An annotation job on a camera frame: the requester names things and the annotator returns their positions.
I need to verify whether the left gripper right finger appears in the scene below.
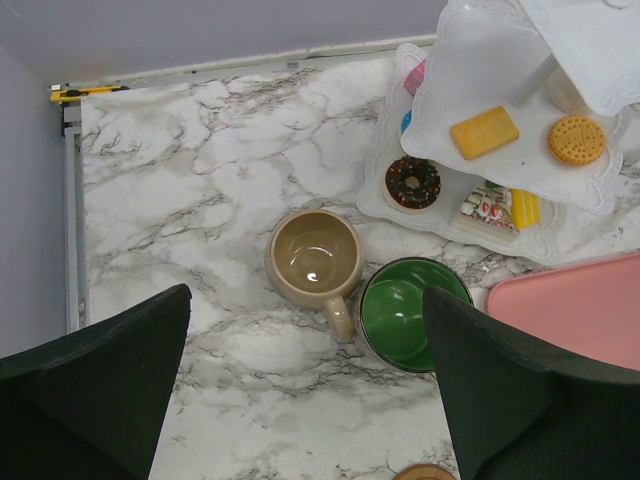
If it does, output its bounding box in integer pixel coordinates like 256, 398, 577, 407
423, 286, 639, 479

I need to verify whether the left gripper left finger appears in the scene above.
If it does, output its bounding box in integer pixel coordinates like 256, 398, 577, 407
1, 284, 191, 479

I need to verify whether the yellow layered cake slice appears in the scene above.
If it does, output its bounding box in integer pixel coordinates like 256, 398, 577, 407
510, 189, 541, 231

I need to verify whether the sprinkled white cake slice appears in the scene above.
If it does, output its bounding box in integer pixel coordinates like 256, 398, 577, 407
450, 186, 520, 244

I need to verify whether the chocolate sprinkled donut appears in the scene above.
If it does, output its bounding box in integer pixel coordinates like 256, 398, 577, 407
383, 155, 441, 214

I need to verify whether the orange round cookie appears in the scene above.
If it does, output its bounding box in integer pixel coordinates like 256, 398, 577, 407
548, 115, 607, 167

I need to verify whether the square yellow biscuit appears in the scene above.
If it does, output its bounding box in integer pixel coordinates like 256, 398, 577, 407
449, 106, 520, 160

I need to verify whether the white three-tier cake stand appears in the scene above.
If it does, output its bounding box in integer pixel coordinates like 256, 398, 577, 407
357, 1, 636, 266

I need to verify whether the blue frosted donut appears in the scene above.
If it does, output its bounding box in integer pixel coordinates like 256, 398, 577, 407
400, 110, 412, 134

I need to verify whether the wooden coaster upper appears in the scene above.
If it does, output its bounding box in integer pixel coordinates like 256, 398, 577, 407
393, 464, 456, 480

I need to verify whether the pink serving tray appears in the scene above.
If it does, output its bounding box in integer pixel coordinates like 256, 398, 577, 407
485, 254, 639, 370

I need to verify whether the green-inside ceramic mug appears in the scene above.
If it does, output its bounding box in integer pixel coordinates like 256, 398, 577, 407
352, 257, 474, 373

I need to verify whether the beige ceramic mug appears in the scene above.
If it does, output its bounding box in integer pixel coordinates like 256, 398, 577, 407
265, 209, 364, 343

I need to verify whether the yellow utility knife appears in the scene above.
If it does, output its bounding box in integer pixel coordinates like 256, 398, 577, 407
50, 86, 128, 103

